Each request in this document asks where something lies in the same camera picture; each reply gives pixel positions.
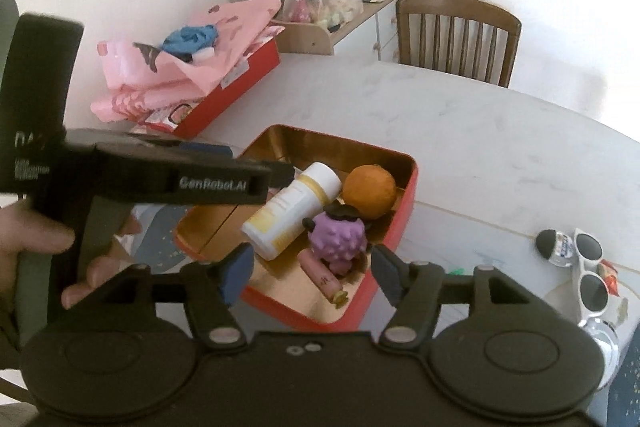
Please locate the orange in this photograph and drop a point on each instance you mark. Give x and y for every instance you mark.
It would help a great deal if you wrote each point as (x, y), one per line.
(370, 192)

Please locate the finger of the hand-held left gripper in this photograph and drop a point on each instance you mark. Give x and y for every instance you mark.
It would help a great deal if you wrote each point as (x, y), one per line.
(200, 179)
(205, 150)

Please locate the small red packet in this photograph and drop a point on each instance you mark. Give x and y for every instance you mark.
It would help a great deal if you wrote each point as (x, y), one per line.
(608, 272)

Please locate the person's left hand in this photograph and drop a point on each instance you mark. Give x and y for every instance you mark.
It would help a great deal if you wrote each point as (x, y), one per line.
(35, 232)

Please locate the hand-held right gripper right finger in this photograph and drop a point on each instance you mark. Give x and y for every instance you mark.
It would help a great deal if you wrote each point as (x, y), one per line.
(387, 277)

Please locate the black and white capsule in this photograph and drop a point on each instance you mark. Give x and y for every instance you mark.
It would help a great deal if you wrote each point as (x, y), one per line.
(552, 247)

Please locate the white bottle yellow label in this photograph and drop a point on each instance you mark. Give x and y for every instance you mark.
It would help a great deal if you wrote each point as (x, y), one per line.
(285, 212)

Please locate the white sunglasses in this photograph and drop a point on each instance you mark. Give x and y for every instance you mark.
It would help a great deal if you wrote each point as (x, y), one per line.
(587, 247)

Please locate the wooden chair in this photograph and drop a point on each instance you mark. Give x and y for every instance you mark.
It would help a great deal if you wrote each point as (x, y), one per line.
(450, 4)

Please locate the wooden shelf unit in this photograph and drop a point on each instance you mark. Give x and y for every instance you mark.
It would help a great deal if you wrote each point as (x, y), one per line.
(310, 39)

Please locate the white plastic bag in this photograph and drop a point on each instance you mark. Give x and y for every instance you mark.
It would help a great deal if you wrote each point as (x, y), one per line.
(320, 2)

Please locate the red tin box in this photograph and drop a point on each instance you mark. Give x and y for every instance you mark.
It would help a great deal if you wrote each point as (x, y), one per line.
(400, 217)

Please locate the small green toy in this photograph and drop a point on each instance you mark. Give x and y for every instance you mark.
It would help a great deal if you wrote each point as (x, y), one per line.
(457, 270)

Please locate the purple toy figure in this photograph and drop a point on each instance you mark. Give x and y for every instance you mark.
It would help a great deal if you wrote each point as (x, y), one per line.
(337, 239)

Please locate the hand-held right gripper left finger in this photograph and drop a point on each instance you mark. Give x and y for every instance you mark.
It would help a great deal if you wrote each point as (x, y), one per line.
(235, 274)

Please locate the red cardboard box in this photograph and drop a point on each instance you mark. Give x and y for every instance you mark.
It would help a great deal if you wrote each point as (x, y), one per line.
(235, 92)

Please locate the blue cloth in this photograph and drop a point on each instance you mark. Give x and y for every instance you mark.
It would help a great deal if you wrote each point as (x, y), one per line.
(190, 38)

